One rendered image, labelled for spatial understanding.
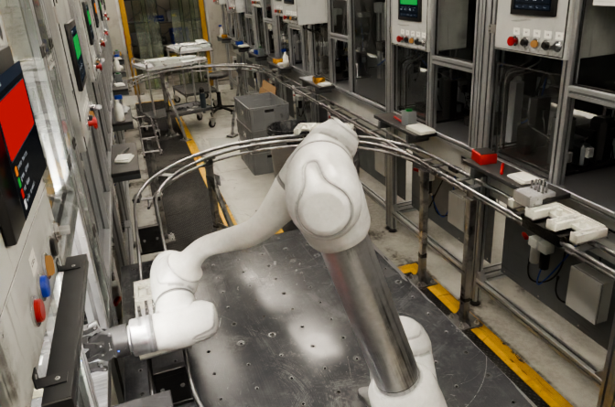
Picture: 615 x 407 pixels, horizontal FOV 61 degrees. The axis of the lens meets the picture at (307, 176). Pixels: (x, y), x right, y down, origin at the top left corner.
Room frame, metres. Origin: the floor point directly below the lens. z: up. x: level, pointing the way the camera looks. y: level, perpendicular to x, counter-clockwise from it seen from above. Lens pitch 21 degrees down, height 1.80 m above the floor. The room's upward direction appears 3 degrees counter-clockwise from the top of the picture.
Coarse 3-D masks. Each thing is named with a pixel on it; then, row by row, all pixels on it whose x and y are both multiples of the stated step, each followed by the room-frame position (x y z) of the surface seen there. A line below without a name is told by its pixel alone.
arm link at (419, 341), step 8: (408, 320) 1.11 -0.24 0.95; (408, 328) 1.07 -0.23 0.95; (416, 328) 1.07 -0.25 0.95; (408, 336) 1.05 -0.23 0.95; (416, 336) 1.05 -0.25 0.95; (424, 336) 1.06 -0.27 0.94; (416, 344) 1.03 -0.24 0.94; (424, 344) 1.04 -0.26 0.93; (416, 352) 1.02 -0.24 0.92; (424, 352) 1.03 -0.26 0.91; (416, 360) 1.01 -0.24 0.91; (424, 360) 1.01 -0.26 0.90; (432, 360) 1.03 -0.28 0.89; (432, 368) 1.01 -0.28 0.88
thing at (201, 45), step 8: (200, 40) 7.98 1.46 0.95; (168, 48) 7.99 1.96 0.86; (176, 48) 7.69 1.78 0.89; (184, 48) 7.61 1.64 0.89; (192, 48) 7.72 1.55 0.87; (200, 48) 7.58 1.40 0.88; (208, 48) 7.63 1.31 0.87; (168, 56) 8.13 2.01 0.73; (200, 72) 8.34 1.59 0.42; (184, 80) 7.45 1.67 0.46; (176, 88) 8.00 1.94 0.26; (184, 88) 7.46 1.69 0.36; (192, 88) 7.92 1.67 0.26; (200, 88) 7.89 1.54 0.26; (208, 88) 7.85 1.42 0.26; (216, 88) 7.65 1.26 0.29; (176, 96) 8.13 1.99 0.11; (208, 96) 8.35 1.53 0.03; (216, 104) 7.64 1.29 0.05
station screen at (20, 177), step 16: (16, 64) 0.73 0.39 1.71; (0, 80) 0.61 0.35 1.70; (16, 80) 0.70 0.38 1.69; (0, 96) 0.59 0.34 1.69; (32, 112) 0.75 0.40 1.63; (0, 128) 0.56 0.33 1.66; (32, 128) 0.72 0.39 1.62; (32, 144) 0.70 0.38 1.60; (16, 160) 0.59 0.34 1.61; (32, 160) 0.67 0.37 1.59; (16, 176) 0.57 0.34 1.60; (32, 176) 0.65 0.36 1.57; (32, 192) 0.62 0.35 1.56
